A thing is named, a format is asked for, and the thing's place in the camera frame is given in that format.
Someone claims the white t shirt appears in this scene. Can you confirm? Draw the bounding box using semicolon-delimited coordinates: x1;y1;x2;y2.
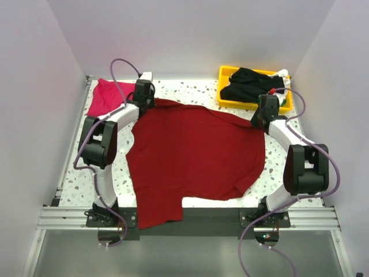
273;69;291;88

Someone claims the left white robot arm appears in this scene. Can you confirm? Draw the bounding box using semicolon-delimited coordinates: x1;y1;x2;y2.
73;77;155;228

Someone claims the dark red t shirt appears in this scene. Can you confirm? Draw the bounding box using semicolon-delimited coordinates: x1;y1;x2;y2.
126;99;265;229

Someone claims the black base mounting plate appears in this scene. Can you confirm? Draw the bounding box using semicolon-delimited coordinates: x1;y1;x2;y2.
84;208;291;241

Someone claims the yellow plastic bin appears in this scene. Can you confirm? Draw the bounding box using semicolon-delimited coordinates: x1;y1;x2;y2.
216;65;294;114

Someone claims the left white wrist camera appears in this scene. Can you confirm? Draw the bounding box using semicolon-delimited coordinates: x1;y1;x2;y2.
139;72;153;82

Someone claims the aluminium frame rail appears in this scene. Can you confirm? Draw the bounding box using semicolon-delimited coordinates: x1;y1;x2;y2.
36;76;97;230

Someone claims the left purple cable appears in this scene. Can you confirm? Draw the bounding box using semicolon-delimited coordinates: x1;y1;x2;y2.
73;58;142;248

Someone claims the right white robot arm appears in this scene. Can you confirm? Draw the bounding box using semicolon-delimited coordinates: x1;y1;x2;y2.
248;94;329;227

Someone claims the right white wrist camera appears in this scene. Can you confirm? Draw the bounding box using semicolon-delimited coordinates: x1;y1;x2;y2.
268;88;288;105

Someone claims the green t shirt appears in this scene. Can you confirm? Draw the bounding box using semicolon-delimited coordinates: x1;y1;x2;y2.
280;99;287;107

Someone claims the black t shirt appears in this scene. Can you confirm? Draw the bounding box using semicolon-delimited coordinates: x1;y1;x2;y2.
220;68;285;103

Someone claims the folded pink t shirt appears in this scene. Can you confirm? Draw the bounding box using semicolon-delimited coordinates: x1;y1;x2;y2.
86;78;124;117

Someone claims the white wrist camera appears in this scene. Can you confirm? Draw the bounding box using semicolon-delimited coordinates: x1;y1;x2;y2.
268;88;288;105
139;72;153;82

